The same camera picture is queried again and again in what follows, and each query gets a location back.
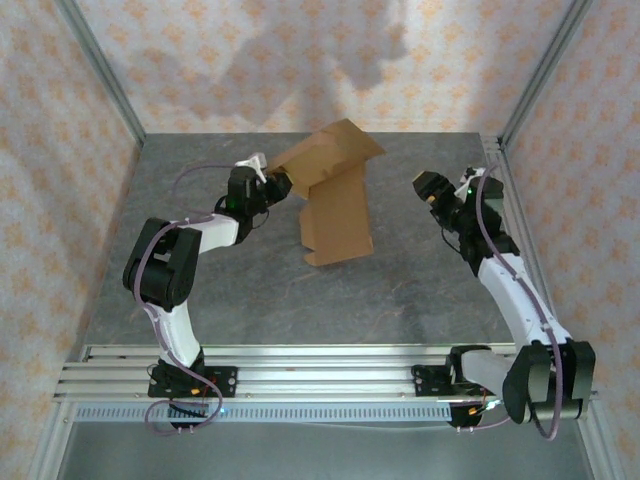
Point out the brown cardboard box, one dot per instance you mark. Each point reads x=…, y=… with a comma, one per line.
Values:
x=340, y=225

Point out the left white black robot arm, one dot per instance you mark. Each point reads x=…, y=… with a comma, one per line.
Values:
x=180, y=335

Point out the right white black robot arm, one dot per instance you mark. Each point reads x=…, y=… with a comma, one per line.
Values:
x=505, y=300

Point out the small green circuit board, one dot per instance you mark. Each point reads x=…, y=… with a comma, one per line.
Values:
x=495, y=403

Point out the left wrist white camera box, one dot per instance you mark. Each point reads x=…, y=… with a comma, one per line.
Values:
x=250, y=165

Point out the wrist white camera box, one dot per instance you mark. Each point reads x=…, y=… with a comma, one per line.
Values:
x=471, y=176
x=250, y=165

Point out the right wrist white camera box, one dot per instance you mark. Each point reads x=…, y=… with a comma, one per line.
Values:
x=471, y=176

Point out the aluminium side rail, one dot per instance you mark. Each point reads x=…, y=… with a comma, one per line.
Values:
x=500, y=152

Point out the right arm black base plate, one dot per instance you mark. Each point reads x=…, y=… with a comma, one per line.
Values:
x=422, y=382

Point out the right aluminium corner post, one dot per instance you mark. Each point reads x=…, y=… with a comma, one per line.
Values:
x=546, y=70

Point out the aluminium corner post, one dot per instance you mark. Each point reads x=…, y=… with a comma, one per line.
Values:
x=101, y=70
x=546, y=70

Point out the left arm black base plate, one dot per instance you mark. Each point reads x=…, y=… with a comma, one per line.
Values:
x=227, y=382

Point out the aluminium mounting rail frame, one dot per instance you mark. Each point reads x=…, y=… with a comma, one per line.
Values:
x=325, y=380

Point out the left aluminium corner post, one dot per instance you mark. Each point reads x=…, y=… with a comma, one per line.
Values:
x=101, y=70

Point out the aluminium frame leg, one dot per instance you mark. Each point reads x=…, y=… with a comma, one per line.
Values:
x=602, y=450
x=50, y=445

